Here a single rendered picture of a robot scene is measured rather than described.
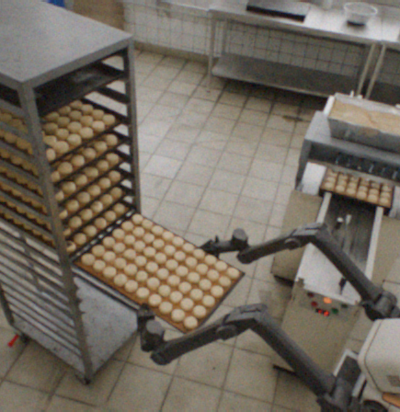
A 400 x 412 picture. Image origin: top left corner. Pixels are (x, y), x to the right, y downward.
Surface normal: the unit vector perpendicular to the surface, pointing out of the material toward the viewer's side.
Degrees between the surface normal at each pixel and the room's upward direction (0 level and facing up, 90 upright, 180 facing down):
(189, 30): 90
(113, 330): 0
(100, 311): 0
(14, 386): 0
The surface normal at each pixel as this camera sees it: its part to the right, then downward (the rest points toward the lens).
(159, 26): -0.25, 0.68
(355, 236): 0.09, -0.70
